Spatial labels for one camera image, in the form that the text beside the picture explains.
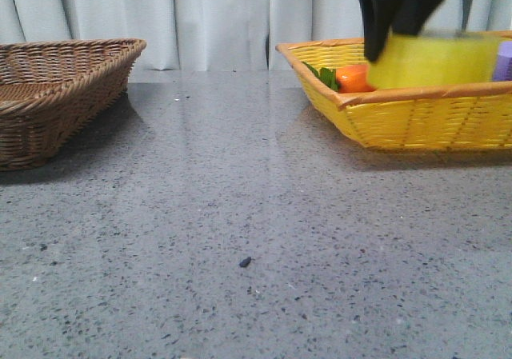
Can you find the yellow tape roll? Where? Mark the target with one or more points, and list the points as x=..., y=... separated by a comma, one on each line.
x=434, y=60

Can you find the orange toy carrot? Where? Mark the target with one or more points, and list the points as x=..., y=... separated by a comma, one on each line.
x=344, y=80

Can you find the purple foam block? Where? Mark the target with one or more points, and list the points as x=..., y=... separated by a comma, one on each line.
x=502, y=69

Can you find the yellow wicker basket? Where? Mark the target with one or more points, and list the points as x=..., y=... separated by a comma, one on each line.
x=473, y=116

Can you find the white curtain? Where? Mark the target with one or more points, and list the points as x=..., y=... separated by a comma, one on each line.
x=200, y=35

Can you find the small black debris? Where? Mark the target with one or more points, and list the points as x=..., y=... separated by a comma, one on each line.
x=245, y=262

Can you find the brown wicker basket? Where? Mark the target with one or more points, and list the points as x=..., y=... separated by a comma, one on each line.
x=51, y=90

